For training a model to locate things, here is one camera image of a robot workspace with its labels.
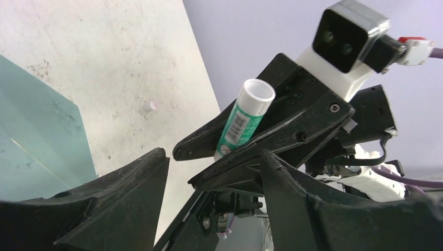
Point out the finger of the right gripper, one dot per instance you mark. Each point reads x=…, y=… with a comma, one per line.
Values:
x=279, y=73

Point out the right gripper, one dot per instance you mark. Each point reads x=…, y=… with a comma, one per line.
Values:
x=321, y=131

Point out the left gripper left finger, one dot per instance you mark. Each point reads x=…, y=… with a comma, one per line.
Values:
x=118, y=211

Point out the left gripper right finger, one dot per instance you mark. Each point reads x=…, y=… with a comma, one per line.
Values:
x=306, y=214

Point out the green white glue stick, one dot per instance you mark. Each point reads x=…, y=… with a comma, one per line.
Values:
x=252, y=103

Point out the teal envelope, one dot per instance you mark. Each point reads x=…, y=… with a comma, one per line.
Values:
x=44, y=147

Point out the white glue stick cap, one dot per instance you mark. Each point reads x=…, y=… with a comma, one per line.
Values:
x=149, y=106

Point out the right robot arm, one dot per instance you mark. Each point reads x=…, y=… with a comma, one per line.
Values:
x=371, y=182

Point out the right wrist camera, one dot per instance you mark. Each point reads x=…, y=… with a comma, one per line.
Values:
x=345, y=35

